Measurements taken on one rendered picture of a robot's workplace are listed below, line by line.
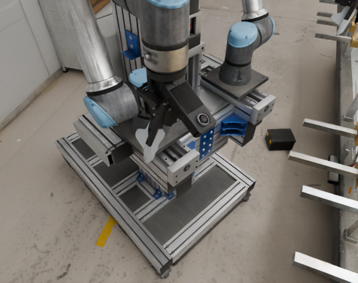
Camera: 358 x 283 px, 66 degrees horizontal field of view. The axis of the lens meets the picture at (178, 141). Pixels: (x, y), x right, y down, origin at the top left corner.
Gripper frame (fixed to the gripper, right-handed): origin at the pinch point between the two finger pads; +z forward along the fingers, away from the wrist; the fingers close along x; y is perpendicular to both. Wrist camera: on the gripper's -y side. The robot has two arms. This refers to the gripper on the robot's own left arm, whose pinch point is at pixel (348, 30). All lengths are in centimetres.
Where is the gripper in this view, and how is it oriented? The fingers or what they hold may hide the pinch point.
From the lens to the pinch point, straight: 123.4
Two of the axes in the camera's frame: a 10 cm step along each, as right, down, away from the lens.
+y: -6.8, -5.4, 5.0
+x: -7.4, 4.9, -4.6
